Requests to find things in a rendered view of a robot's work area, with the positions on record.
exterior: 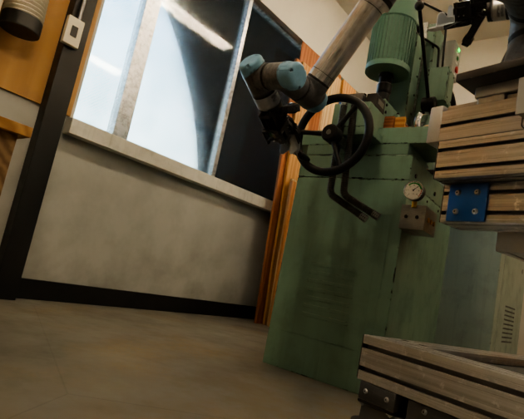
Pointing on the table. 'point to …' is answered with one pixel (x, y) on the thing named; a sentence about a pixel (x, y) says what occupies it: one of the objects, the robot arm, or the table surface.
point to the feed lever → (424, 64)
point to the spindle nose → (384, 85)
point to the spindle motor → (393, 41)
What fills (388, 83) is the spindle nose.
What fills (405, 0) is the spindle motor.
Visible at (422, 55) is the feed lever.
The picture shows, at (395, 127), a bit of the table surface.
